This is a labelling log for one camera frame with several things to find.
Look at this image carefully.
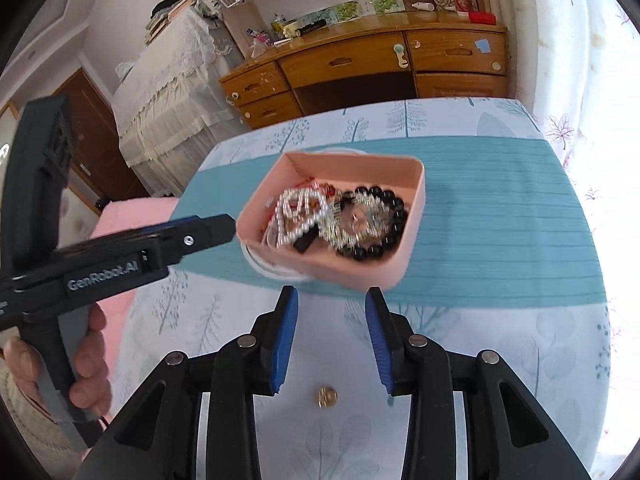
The black bead bracelet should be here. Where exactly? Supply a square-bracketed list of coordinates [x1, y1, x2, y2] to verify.
[340, 186, 408, 263]

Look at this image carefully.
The pink blanket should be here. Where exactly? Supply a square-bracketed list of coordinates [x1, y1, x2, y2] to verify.
[92, 197, 181, 396]

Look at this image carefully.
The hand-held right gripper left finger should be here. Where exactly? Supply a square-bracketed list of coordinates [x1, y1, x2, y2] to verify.
[75, 285, 300, 480]

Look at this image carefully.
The lace covered cabinet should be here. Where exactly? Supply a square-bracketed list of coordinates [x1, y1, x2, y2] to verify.
[112, 7, 251, 198]

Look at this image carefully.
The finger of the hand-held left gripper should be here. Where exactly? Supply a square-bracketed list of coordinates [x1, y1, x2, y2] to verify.
[144, 213, 237, 268]
[119, 214, 205, 238]

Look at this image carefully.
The wooden desk with drawers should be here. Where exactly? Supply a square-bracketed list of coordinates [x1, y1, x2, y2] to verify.
[219, 10, 510, 131]

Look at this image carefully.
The gold leaf hair comb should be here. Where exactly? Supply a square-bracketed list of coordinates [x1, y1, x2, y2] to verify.
[320, 195, 396, 256]

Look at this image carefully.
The small pearl necklace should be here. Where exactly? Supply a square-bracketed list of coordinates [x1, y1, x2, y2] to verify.
[270, 210, 326, 251]

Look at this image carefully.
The small black clip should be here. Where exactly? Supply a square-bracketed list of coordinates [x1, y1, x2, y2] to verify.
[292, 227, 321, 256]

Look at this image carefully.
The person's left forearm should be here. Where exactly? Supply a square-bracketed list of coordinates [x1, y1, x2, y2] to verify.
[0, 375, 88, 463]

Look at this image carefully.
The pink plastic box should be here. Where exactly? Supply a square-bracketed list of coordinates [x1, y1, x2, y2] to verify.
[235, 151, 427, 292]

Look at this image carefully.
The person's left hand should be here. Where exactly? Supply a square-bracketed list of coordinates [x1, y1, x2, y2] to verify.
[0, 304, 113, 413]

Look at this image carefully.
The brown wooden door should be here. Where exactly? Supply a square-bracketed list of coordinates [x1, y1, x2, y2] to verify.
[52, 67, 151, 201]

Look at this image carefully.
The tree print blue tablecloth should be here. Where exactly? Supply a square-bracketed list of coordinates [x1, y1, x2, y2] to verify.
[100, 97, 613, 480]

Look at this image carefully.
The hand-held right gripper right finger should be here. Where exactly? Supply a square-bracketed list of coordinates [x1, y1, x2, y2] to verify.
[365, 287, 591, 480]

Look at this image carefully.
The stack of books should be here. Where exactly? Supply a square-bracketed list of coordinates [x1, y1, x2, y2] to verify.
[145, 0, 198, 43]

